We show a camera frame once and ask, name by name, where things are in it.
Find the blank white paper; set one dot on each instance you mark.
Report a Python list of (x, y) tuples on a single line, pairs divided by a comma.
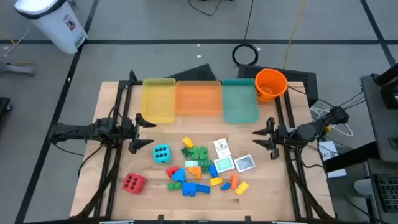
[(337, 173)]

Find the dark grey keyboard desk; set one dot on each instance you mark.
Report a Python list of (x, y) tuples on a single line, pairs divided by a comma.
[(391, 168)]

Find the orange plastic bucket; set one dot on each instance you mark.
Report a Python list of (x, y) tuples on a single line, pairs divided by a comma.
[(270, 85)]

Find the small blue toy brick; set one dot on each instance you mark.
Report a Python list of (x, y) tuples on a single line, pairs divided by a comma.
[(225, 186)]

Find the black desk leg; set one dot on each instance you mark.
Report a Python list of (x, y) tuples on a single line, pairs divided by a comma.
[(348, 157)]

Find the pale green translucent brick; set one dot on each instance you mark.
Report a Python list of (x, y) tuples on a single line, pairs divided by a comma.
[(191, 163)]

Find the dark green studded brick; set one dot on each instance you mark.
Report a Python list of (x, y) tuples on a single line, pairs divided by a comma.
[(206, 162)]

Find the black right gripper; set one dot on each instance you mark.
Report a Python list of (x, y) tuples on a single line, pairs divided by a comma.
[(283, 133)]

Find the small green toy brick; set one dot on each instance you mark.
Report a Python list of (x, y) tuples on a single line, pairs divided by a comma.
[(205, 170)]

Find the black flat panel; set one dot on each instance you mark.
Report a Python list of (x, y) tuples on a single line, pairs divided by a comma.
[(196, 74)]

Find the red foam die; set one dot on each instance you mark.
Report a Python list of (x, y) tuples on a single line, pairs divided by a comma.
[(134, 183)]

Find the yellow translucent plastic tray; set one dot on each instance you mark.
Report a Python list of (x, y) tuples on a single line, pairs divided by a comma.
[(158, 99)]

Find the trading card with portrait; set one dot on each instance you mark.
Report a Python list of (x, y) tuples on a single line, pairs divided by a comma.
[(222, 148)]

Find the black frame bracket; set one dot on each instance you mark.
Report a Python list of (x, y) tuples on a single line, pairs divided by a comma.
[(160, 219), (248, 219)]

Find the yellow chunky toy brick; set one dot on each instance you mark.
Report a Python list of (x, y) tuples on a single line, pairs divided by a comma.
[(216, 181)]

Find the green two-stud brick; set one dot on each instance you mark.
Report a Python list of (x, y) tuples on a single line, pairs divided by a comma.
[(174, 186)]

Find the black aluminium frame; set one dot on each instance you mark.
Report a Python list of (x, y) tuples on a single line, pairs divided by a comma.
[(111, 186), (300, 186)]

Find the black monitor stand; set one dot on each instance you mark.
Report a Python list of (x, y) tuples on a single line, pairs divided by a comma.
[(390, 90)]

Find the blue two-stud brick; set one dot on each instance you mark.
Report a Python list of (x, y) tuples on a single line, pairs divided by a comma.
[(213, 170)]

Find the white paper with code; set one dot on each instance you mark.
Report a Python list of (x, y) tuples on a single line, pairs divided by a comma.
[(328, 149)]

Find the orange toy brick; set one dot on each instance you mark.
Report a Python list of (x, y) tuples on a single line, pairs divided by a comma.
[(195, 171)]

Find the small yellow toy brick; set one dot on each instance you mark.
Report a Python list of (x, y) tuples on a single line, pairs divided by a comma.
[(187, 142)]

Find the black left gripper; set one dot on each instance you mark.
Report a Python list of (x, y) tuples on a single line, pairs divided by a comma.
[(127, 129)]

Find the grey picture trading card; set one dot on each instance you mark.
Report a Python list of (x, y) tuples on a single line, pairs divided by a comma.
[(244, 163)]

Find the red-orange narrow brick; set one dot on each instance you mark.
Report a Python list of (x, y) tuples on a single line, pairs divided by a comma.
[(234, 181)]

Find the white step trash bin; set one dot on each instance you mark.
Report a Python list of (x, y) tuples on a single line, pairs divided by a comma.
[(56, 28)]

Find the large blue arched brick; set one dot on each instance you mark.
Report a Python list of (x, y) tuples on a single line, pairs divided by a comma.
[(189, 188)]

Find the black caster base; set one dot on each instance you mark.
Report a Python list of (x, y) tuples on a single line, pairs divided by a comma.
[(4, 107)]

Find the blue long brick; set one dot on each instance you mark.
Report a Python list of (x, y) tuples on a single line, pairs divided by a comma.
[(203, 188)]

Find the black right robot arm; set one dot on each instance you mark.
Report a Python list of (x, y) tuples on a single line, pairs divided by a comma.
[(311, 129)]

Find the bright green toy brick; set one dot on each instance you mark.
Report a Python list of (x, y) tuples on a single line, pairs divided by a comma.
[(194, 153), (203, 152)]

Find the computer keyboard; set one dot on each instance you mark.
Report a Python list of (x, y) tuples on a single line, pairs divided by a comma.
[(387, 193)]

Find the blue rounded toy brick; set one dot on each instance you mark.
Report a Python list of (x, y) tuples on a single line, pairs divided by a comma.
[(179, 175)]

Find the orange translucent plastic tray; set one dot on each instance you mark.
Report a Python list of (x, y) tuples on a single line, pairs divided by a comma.
[(199, 99)]

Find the teal translucent plastic tray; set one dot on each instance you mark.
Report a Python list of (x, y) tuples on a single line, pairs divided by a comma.
[(239, 102)]

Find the grey rounded armrest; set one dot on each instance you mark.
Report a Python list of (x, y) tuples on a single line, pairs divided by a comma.
[(362, 186)]

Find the cyan foam die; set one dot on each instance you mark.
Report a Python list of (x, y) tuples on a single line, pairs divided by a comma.
[(161, 154)]

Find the red toy brick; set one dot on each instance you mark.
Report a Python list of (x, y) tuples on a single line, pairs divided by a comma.
[(172, 170)]

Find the grey metal stand foot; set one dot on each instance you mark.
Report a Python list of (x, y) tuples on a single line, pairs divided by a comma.
[(18, 69)]

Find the blue bordered trading card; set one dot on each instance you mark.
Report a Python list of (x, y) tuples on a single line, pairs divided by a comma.
[(224, 164)]

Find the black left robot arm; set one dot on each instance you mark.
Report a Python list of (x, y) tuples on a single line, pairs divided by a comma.
[(77, 129)]

